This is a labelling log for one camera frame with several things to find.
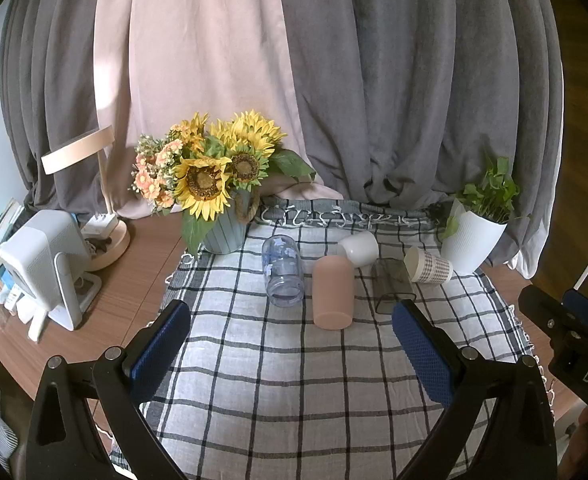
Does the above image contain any checked tablecloth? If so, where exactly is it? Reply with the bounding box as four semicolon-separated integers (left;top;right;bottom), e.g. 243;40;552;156
109;199;557;480

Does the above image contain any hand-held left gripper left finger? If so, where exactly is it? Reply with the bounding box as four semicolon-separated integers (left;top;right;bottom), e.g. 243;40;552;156
26;300;192;480

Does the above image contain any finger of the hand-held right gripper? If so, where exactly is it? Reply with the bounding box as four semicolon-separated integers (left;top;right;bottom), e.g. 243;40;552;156
518;286;575;342
562;288;588;334

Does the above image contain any green plant in white pot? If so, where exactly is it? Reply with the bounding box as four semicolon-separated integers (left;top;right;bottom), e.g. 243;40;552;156
440;156;532;276

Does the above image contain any pink cup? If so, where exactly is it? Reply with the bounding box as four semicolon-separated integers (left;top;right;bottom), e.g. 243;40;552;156
313;255;355;331

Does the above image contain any white cup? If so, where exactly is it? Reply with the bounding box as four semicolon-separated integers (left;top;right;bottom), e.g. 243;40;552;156
336;231;379;267

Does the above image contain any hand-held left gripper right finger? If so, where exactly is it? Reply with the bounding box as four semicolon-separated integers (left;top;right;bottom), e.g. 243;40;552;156
391;300;559;480

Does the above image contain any grey curtain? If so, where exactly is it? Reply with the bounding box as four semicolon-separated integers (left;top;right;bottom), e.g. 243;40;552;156
0;0;106;211
278;0;564;281

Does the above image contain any white charger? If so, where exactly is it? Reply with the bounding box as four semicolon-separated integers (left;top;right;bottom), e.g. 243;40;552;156
81;212;120;241

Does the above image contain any sunflower bouquet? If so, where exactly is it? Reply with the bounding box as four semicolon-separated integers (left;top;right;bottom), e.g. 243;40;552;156
131;110;317;256

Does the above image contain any pink curtain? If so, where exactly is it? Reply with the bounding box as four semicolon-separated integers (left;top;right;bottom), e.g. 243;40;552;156
94;0;345;221

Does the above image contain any white desk lamp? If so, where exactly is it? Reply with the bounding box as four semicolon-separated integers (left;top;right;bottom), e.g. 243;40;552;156
41;126;132;271

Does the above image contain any clear blue floral cup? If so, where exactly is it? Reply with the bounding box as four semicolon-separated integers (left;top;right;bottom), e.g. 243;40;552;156
261;235;305;307

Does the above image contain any person's right hand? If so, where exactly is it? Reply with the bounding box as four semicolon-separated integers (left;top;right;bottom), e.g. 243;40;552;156
566;404;588;479

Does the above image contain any blue-grey ribbed vase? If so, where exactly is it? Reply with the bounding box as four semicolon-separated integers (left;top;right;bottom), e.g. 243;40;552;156
201;187;262;255

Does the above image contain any dark transparent cup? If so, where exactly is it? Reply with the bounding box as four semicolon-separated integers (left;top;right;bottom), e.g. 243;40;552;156
371;258;417;314

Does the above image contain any checked paper cup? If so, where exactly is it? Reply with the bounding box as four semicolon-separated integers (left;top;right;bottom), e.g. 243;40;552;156
404;246;453;285

